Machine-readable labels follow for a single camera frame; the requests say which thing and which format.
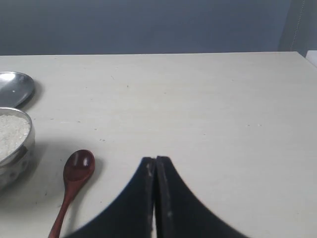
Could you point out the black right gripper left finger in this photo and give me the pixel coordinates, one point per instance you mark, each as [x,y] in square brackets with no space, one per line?
[130,215]

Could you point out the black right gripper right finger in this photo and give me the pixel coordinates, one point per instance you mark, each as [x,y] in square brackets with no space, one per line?
[179,213]

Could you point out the red wooden spoon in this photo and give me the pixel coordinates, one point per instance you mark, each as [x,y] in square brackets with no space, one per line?
[77,171]

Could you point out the steel bowl of rice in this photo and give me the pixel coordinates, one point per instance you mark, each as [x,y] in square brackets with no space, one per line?
[17,142]

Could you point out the round steel plate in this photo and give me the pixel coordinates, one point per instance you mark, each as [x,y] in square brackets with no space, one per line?
[15,88]

